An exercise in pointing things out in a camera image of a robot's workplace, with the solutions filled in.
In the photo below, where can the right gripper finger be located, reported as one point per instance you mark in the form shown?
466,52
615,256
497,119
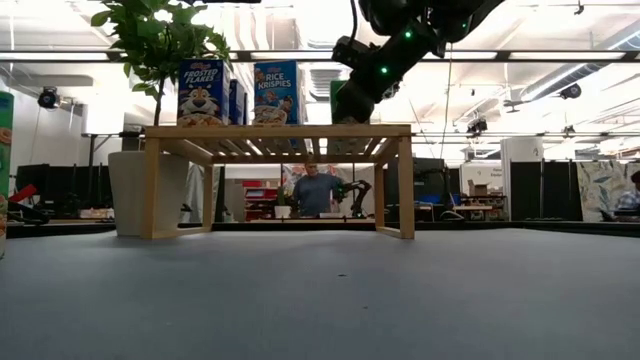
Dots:
360,107

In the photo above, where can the light blue Rice Krispies box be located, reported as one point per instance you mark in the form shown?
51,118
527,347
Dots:
277,92

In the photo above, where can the dark blue Frosted Flakes box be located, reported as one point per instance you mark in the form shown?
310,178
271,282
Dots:
202,95

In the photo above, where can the small black robot arm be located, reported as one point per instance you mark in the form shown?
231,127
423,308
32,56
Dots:
361,187

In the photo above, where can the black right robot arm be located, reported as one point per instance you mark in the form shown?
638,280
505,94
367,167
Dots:
450,12

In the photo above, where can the wooden slatted shelf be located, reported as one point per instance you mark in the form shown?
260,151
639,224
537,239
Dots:
280,131

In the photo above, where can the black ceiling spotlight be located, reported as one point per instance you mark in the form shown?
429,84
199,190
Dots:
570,91
477,125
392,91

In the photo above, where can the person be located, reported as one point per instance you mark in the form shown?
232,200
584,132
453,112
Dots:
631,200
315,195

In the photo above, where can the black equipment cabinet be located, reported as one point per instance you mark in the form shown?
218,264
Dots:
430,180

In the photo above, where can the black beam with light strips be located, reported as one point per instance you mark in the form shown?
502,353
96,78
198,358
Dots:
242,55

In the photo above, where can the small white pot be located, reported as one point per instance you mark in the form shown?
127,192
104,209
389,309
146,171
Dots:
283,212

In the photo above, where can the red storage shelving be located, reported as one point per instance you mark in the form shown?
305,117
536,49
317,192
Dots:
260,192

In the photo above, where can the white sign board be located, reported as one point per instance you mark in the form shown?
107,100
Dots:
482,172

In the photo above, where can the cardboard box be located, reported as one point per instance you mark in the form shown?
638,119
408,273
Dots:
479,189

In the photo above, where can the white pillar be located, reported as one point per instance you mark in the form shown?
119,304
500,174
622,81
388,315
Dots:
522,150

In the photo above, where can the white hanging cloth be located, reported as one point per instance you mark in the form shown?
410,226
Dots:
195,195

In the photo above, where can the grey-blue table mat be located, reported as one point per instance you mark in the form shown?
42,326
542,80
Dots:
320,300

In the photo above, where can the black partition panel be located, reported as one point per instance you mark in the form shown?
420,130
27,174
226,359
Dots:
560,190

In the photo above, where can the green leafy plant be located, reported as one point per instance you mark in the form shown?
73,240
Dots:
150,40

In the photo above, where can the floral patterned curtain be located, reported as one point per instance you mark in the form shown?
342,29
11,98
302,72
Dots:
600,190

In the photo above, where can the white plant pot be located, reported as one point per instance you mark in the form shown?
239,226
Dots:
125,195

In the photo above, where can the row of black monitors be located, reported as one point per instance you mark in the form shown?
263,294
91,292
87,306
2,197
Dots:
60,185

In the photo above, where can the red angled object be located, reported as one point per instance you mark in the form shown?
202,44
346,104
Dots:
24,192

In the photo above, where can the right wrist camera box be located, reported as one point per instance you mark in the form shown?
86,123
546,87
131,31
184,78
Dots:
350,50

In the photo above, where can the black metal table frame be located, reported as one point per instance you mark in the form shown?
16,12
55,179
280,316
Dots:
500,227

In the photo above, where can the black ceiling camera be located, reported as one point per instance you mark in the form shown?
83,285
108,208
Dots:
48,97

